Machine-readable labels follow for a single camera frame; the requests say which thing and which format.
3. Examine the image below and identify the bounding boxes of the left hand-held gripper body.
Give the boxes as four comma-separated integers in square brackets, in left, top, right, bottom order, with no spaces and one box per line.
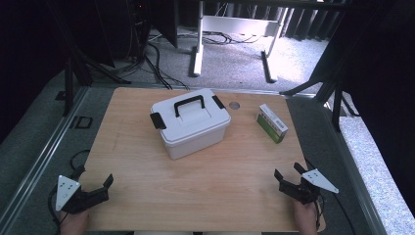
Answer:
[55,174,111,215]

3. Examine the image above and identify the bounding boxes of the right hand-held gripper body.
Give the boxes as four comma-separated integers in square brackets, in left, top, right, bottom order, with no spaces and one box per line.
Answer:
[279,167,340,206]

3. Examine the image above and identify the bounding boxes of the white storage box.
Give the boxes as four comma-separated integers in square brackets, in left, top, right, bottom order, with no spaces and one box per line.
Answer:
[161,123,229,161]

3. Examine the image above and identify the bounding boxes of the white storage box lid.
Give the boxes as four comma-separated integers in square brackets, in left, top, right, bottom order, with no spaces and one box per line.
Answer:
[149,87,232,145]

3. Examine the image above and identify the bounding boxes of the person's right hand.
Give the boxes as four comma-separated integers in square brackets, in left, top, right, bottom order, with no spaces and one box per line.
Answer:
[292,199,320,235]

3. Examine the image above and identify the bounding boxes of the person's left hand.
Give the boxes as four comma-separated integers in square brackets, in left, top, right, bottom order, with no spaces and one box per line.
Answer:
[59,210,90,235]

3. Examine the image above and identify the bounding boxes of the green and white medicine box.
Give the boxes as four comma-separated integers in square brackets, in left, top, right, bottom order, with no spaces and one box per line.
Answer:
[255,103,290,145]

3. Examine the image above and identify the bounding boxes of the black metal stand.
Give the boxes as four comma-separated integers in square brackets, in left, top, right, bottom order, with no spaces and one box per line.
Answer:
[279,38,360,132]
[45,0,132,118]

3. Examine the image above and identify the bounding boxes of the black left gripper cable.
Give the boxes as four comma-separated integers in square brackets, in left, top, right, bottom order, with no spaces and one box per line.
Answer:
[47,149,91,228]

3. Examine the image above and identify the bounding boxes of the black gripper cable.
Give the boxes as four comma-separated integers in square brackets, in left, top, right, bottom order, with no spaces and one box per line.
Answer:
[47,149,91,228]
[303,158,357,235]

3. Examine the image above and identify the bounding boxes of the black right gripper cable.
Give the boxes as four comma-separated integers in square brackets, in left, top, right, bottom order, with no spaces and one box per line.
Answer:
[303,158,357,235]

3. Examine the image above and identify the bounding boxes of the black square floor bracket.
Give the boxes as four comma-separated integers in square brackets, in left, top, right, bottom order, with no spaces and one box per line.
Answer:
[69,115,94,130]

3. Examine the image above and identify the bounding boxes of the black floor cable bundle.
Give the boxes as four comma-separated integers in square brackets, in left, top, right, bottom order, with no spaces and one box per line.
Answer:
[130,32,191,91]

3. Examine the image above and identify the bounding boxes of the cables under white desk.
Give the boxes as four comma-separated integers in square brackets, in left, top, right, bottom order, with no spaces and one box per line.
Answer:
[177,29,265,46]

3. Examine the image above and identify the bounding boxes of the white desk frame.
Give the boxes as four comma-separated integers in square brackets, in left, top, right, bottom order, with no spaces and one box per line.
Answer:
[188,0,290,84]

